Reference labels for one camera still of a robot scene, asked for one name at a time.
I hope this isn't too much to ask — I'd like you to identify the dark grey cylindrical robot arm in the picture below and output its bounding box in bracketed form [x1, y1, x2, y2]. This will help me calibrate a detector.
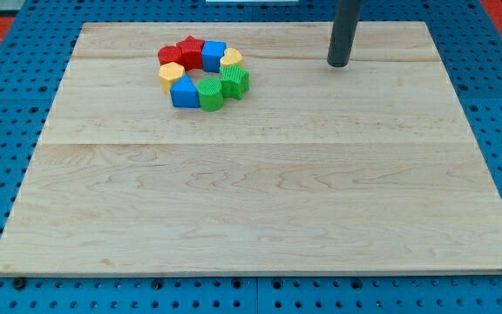
[327, 0, 363, 67]

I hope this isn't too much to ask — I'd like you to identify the green cylinder block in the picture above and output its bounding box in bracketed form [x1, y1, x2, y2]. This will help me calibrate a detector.
[197, 77, 223, 112]

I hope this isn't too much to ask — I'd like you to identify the green star block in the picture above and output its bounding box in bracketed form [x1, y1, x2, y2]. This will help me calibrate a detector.
[220, 64, 249, 99]

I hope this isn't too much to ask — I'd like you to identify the blue triangle block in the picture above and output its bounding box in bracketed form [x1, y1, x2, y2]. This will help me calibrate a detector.
[170, 75, 200, 108]

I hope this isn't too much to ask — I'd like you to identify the yellow heart block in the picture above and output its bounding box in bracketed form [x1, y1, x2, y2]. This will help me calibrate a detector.
[220, 47, 244, 68]

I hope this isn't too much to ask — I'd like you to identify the blue cube block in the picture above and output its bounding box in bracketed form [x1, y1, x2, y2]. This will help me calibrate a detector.
[201, 40, 227, 73]

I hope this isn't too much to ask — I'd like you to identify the red star block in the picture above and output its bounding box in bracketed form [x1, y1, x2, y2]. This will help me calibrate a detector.
[176, 36, 205, 71]

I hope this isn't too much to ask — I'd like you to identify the yellow hexagon block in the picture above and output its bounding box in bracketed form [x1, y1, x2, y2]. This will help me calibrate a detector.
[159, 62, 185, 93]

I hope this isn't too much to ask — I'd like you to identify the light wooden board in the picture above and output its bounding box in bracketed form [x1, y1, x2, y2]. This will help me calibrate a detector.
[0, 22, 502, 277]

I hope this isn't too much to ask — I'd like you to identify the red round block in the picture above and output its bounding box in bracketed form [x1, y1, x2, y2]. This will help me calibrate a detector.
[157, 45, 182, 65]

